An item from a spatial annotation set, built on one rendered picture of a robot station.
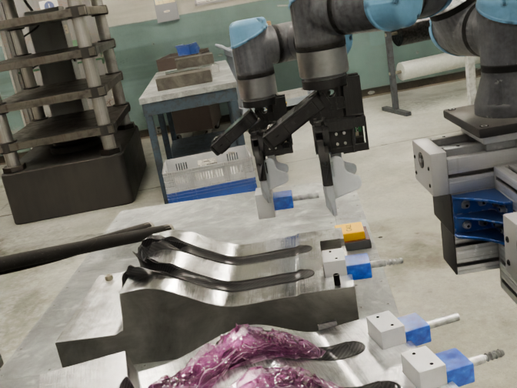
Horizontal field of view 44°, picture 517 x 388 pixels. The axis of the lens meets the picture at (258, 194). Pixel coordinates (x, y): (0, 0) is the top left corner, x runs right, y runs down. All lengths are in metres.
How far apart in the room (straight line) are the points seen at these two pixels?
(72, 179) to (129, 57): 2.74
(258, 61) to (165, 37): 6.16
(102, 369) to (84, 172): 4.10
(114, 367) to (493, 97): 0.88
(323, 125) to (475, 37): 0.49
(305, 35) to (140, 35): 6.49
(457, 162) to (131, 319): 0.69
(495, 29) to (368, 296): 0.56
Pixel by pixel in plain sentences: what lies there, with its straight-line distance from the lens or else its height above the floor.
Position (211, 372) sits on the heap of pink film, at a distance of 0.85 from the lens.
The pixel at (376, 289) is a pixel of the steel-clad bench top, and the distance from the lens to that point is 1.19.
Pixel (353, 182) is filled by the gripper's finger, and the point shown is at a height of 1.05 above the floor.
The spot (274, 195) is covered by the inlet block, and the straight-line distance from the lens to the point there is 1.32.
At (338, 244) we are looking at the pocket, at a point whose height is 0.88.
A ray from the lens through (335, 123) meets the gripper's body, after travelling 0.96.
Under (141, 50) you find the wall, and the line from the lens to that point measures 7.41.
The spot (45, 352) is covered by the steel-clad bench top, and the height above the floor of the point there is 0.80.
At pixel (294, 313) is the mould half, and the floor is 0.86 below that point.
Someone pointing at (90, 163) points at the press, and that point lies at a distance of 4.93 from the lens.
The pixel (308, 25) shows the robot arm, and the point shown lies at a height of 1.29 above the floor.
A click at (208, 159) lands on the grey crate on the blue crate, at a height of 0.31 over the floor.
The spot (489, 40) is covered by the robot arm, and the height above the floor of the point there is 1.19.
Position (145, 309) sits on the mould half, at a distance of 1.05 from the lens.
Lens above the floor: 1.34
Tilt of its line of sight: 17 degrees down
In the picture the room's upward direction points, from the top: 10 degrees counter-clockwise
